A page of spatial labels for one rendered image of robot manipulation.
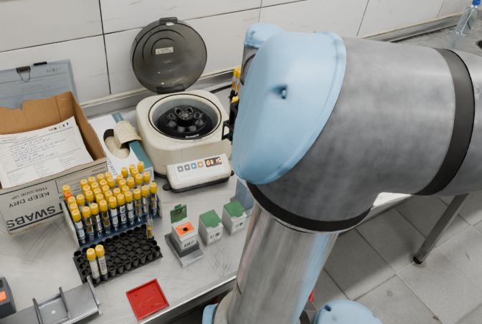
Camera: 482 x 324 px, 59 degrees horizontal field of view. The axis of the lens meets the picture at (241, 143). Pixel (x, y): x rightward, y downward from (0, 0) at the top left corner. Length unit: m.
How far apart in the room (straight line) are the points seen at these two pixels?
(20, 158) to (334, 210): 0.96
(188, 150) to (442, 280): 1.58
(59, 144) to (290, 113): 0.97
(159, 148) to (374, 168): 0.83
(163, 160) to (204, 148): 0.11
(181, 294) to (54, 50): 0.70
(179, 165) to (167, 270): 0.28
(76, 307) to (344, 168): 0.72
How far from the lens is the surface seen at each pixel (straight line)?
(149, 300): 0.96
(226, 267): 1.00
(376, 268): 2.22
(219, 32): 1.41
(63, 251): 1.05
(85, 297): 0.94
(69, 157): 1.16
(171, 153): 1.09
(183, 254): 0.99
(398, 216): 2.47
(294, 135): 0.28
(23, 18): 1.18
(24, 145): 1.22
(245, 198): 1.04
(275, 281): 0.43
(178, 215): 0.96
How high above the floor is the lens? 1.73
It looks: 42 degrees down
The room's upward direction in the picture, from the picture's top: 8 degrees clockwise
